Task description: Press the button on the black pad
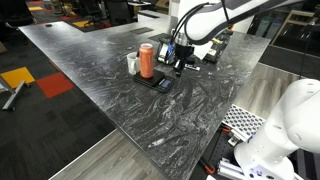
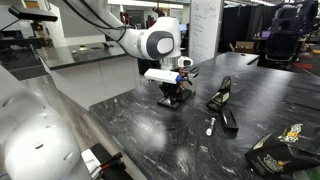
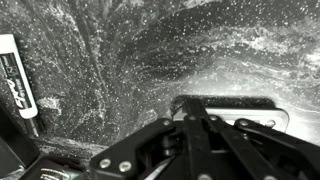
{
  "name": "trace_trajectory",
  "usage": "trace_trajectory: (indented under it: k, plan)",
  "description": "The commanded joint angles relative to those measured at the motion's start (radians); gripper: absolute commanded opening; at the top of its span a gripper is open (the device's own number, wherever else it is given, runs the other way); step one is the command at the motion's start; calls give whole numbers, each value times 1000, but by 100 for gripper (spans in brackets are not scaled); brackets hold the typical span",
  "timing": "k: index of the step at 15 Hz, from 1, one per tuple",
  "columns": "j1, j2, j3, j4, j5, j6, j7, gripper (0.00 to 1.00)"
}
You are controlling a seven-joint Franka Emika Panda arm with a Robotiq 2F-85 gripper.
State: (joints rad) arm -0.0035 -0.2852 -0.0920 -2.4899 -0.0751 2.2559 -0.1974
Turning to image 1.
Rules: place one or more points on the grey metal stand leg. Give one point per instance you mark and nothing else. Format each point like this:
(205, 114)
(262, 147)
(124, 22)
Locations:
(13, 96)

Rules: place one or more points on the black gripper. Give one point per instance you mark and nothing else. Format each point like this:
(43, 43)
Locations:
(183, 51)

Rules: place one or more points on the round black table grommet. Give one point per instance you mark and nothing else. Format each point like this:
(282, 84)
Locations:
(49, 25)

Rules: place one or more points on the rectangular black table grommet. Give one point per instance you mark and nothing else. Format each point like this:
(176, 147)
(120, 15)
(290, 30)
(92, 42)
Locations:
(141, 30)
(159, 36)

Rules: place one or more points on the black device with yellow labels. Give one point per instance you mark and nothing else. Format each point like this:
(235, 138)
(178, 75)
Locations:
(218, 46)

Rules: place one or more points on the black office chair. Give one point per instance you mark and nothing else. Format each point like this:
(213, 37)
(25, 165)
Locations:
(117, 11)

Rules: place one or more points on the black optical breadboard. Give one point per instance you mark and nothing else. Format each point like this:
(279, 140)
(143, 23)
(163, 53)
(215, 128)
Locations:
(218, 150)

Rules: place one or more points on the perforated metal plate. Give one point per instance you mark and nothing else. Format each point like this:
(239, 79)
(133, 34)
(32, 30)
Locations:
(243, 120)

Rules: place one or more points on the white paper sheet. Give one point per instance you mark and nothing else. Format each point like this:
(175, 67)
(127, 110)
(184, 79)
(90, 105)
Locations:
(202, 51)

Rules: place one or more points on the dark office chair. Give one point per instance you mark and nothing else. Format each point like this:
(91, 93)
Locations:
(16, 11)

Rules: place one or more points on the aluminium extrusion rail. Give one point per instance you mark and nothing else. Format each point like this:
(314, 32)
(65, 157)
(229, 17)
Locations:
(230, 170)

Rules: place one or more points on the orange drink can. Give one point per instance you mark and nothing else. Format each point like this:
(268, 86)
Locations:
(146, 61)

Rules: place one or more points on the white ceramic mug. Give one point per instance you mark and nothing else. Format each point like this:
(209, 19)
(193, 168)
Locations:
(132, 63)

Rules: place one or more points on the black digital scale pad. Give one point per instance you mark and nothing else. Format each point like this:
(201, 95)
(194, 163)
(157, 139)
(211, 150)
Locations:
(151, 80)

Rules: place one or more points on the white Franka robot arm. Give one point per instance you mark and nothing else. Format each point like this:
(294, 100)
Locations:
(300, 116)

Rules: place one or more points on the black and white marker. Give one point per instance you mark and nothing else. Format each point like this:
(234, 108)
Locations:
(192, 67)

